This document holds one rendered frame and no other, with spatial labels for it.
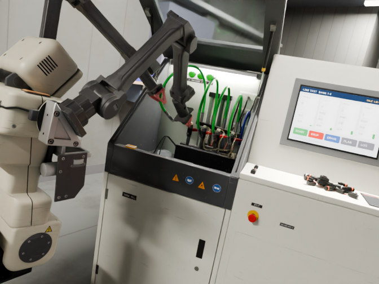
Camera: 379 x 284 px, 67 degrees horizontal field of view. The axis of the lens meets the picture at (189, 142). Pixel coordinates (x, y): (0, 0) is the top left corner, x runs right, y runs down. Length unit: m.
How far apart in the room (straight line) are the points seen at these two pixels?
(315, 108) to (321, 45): 4.92
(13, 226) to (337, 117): 1.41
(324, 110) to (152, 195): 0.95
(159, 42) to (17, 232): 0.73
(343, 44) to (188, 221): 5.37
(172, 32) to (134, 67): 0.17
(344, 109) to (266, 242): 0.74
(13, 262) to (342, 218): 1.21
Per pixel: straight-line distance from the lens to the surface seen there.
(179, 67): 1.19
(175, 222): 1.50
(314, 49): 6.48
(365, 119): 1.60
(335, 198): 1.35
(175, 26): 0.99
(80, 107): 0.84
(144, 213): 1.56
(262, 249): 1.44
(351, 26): 6.42
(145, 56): 0.94
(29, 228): 1.08
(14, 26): 3.13
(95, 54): 3.48
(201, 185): 1.39
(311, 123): 1.55
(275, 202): 1.35
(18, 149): 0.99
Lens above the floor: 1.35
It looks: 12 degrees down
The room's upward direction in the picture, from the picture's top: 10 degrees clockwise
